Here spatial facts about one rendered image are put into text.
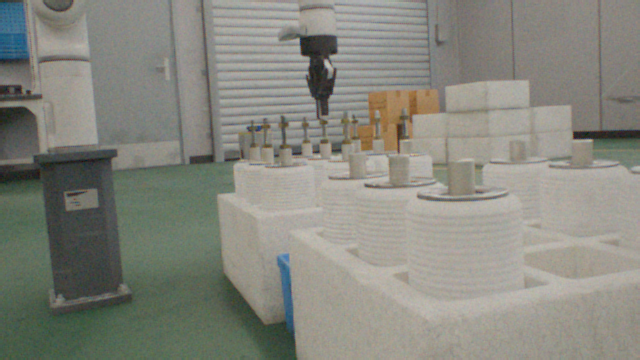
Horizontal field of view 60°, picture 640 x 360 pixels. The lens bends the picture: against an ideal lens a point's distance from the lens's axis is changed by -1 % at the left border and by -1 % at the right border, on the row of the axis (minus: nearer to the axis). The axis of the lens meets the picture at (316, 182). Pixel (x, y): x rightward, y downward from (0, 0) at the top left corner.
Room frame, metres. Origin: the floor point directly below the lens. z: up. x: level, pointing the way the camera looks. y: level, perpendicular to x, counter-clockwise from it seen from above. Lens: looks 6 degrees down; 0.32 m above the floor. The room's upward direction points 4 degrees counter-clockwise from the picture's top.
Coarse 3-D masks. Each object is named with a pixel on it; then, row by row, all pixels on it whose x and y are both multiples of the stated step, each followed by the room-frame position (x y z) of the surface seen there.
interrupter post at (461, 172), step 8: (448, 160) 0.46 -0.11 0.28; (456, 160) 0.46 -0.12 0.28; (464, 160) 0.45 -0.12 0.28; (472, 160) 0.46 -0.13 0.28; (448, 168) 0.46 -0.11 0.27; (456, 168) 0.45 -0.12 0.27; (464, 168) 0.45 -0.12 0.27; (472, 168) 0.46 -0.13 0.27; (448, 176) 0.46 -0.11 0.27; (456, 176) 0.45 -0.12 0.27; (464, 176) 0.45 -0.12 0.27; (472, 176) 0.46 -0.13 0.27; (448, 184) 0.46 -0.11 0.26; (456, 184) 0.45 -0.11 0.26; (464, 184) 0.45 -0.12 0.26; (472, 184) 0.46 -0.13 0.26; (448, 192) 0.46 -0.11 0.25; (456, 192) 0.45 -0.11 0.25; (464, 192) 0.45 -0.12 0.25; (472, 192) 0.45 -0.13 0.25
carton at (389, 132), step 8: (360, 128) 5.06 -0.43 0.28; (368, 128) 4.94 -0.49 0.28; (384, 128) 4.91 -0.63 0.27; (392, 128) 4.95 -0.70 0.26; (360, 136) 5.07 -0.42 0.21; (368, 136) 4.95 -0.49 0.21; (384, 136) 4.91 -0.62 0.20; (392, 136) 4.95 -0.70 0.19; (368, 144) 4.95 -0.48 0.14; (384, 144) 4.91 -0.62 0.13; (392, 144) 4.94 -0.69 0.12
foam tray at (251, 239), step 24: (240, 216) 1.00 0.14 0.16; (264, 216) 0.88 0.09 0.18; (288, 216) 0.89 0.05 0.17; (312, 216) 0.91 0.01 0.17; (240, 240) 1.02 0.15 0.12; (264, 240) 0.88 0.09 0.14; (288, 240) 0.89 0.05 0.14; (240, 264) 1.04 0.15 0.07; (264, 264) 0.88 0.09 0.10; (240, 288) 1.06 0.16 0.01; (264, 288) 0.88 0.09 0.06; (264, 312) 0.88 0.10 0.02
